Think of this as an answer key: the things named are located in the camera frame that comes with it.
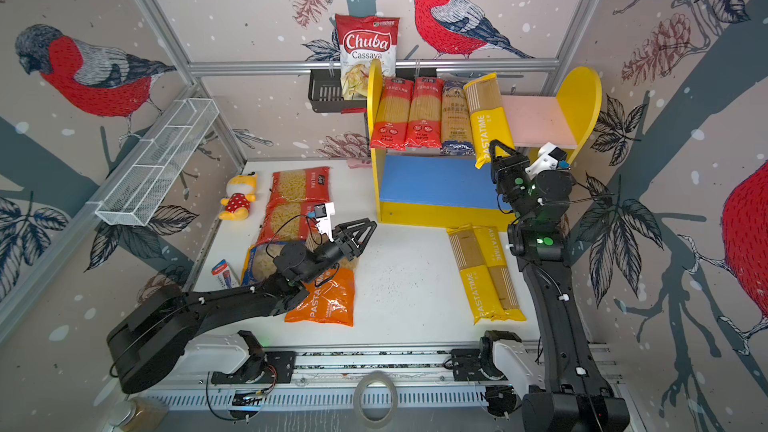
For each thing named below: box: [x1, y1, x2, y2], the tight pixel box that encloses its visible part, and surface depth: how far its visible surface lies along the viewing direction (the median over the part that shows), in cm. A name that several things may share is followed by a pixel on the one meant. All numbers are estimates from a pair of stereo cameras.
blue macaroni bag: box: [240, 242, 288, 286], surface depth 91 cm
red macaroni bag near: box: [253, 185, 332, 251], surface depth 103 cm
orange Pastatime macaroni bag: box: [285, 267, 355, 327], surface depth 81 cm
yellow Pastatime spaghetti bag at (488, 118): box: [463, 72, 515, 169], surface depth 70 cm
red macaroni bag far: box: [268, 166, 330, 202], surface depth 111 cm
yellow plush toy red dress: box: [218, 172, 258, 221], surface depth 106 cm
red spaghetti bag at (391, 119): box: [370, 77, 415, 151], surface depth 72 cm
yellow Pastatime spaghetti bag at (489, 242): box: [473, 224, 527, 321], surface depth 89 cm
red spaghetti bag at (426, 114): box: [405, 76, 444, 150], surface depth 73 cm
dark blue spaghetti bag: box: [440, 79, 476, 156], surface depth 72 cm
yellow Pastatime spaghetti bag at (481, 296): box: [446, 224, 504, 325], surface depth 90 cm
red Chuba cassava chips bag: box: [335, 14, 400, 114], surface depth 85 cm
